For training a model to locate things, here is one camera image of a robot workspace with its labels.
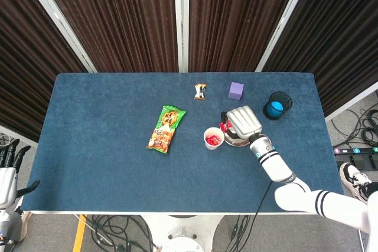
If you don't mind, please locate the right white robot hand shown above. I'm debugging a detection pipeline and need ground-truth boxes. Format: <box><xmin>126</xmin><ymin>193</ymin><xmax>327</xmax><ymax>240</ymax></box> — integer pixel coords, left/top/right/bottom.
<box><xmin>220</xmin><ymin>106</ymin><xmax>263</xmax><ymax>140</ymax></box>

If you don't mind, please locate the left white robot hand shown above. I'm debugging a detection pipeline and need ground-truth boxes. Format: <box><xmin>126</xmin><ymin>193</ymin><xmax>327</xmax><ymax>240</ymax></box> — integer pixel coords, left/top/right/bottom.
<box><xmin>0</xmin><ymin>138</ymin><xmax>41</xmax><ymax>208</ymax></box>

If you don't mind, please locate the small red object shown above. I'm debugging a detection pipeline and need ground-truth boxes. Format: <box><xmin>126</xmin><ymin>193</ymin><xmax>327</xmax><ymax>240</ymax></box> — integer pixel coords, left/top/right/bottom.
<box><xmin>218</xmin><ymin>117</ymin><xmax>236</xmax><ymax>133</ymax></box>

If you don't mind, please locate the white paper cup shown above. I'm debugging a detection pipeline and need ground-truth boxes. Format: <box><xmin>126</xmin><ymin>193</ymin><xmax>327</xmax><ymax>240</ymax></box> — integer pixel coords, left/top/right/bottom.
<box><xmin>203</xmin><ymin>127</ymin><xmax>224</xmax><ymax>150</ymax></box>

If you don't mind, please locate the round metal plate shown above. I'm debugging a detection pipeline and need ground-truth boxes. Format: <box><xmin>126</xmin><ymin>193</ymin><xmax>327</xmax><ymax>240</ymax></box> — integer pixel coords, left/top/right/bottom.
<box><xmin>223</xmin><ymin>129</ymin><xmax>251</xmax><ymax>148</ymax></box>

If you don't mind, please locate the black mesh pen holder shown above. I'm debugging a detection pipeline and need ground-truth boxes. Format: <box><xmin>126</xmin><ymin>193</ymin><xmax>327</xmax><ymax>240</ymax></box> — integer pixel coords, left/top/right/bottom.
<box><xmin>262</xmin><ymin>91</ymin><xmax>294</xmax><ymax>121</ymax></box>

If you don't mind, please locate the purple cube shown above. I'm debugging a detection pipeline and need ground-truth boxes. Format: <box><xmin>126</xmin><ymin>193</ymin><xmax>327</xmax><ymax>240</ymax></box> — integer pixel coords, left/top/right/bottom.
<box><xmin>227</xmin><ymin>81</ymin><xmax>245</xmax><ymax>100</ymax></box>

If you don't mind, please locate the blue ball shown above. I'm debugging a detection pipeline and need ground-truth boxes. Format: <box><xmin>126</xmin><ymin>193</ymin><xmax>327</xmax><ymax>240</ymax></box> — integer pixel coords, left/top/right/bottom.
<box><xmin>271</xmin><ymin>101</ymin><xmax>284</xmax><ymax>116</ymax></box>

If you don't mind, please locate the beige shoe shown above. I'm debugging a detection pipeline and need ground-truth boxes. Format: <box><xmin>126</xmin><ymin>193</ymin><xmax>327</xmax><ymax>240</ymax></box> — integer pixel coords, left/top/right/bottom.
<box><xmin>20</xmin><ymin>211</ymin><xmax>33</xmax><ymax>233</ymax></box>

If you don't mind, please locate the grey trouser leg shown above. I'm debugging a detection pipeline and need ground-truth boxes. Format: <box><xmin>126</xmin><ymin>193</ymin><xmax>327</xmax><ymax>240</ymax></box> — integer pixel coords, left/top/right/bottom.
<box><xmin>11</xmin><ymin>215</ymin><xmax>25</xmax><ymax>243</ymax></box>

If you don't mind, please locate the small brown snack wrapper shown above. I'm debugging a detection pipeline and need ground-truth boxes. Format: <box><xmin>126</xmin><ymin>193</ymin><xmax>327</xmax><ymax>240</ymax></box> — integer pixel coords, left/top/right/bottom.
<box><xmin>193</xmin><ymin>84</ymin><xmax>207</xmax><ymax>100</ymax></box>

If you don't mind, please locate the green snack bag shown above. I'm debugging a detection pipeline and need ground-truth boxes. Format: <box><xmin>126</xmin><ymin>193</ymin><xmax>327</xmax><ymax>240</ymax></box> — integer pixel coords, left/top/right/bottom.
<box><xmin>146</xmin><ymin>104</ymin><xmax>187</xmax><ymax>155</ymax></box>

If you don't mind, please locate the yellow floor tape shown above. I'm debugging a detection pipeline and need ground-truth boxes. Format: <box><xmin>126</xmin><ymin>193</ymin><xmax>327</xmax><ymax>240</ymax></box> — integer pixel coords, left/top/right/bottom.
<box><xmin>73</xmin><ymin>214</ymin><xmax>88</xmax><ymax>252</ymax></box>

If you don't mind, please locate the brown pleated curtain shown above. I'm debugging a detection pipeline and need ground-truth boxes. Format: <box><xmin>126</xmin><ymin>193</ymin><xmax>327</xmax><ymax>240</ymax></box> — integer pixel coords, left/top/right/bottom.
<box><xmin>262</xmin><ymin>0</ymin><xmax>378</xmax><ymax>117</ymax></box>
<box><xmin>188</xmin><ymin>0</ymin><xmax>305</xmax><ymax>73</ymax></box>
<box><xmin>35</xmin><ymin>0</ymin><xmax>178</xmax><ymax>73</ymax></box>
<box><xmin>0</xmin><ymin>0</ymin><xmax>88</xmax><ymax>143</ymax></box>

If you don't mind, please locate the blue felt table cover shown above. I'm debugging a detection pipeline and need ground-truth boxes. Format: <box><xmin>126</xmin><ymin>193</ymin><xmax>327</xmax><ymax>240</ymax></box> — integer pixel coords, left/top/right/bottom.
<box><xmin>21</xmin><ymin>72</ymin><xmax>349</xmax><ymax>213</ymax></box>

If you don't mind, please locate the white and black sneaker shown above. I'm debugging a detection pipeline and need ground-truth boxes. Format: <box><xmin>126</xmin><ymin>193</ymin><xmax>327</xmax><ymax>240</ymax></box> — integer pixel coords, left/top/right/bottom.
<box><xmin>338</xmin><ymin>162</ymin><xmax>373</xmax><ymax>202</ymax></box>

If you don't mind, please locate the black foot pedal box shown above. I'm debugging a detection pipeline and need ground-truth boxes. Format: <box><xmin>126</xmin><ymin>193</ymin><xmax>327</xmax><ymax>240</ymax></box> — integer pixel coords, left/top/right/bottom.
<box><xmin>336</xmin><ymin>153</ymin><xmax>378</xmax><ymax>173</ymax></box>

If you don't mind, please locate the black trouser leg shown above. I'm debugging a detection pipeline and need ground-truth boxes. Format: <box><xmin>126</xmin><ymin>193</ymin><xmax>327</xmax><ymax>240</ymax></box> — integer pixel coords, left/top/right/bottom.
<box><xmin>365</xmin><ymin>182</ymin><xmax>378</xmax><ymax>203</ymax></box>

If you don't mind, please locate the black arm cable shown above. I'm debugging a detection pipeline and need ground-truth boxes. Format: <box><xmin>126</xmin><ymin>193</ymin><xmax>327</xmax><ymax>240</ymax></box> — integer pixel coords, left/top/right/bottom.
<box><xmin>236</xmin><ymin>181</ymin><xmax>273</xmax><ymax>252</ymax></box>

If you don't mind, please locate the white partition rail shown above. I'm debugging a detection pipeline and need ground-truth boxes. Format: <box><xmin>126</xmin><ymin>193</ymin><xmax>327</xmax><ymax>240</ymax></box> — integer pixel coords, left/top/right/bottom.
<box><xmin>324</xmin><ymin>89</ymin><xmax>378</xmax><ymax>122</ymax></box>

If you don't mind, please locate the black floor cable bundle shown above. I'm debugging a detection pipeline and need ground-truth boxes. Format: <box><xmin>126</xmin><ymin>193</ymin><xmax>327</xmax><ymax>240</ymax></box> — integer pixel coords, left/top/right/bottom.
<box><xmin>330</xmin><ymin>92</ymin><xmax>378</xmax><ymax>148</ymax></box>
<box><xmin>88</xmin><ymin>215</ymin><xmax>159</xmax><ymax>252</ymax></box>
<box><xmin>226</xmin><ymin>215</ymin><xmax>252</xmax><ymax>252</ymax></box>

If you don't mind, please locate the white partition post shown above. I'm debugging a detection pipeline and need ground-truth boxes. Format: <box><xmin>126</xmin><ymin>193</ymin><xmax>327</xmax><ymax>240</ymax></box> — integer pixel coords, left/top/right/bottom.
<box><xmin>255</xmin><ymin>0</ymin><xmax>315</xmax><ymax>72</ymax></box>
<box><xmin>17</xmin><ymin>0</ymin><xmax>98</xmax><ymax>73</ymax></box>
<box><xmin>173</xmin><ymin>0</ymin><xmax>190</xmax><ymax>73</ymax></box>

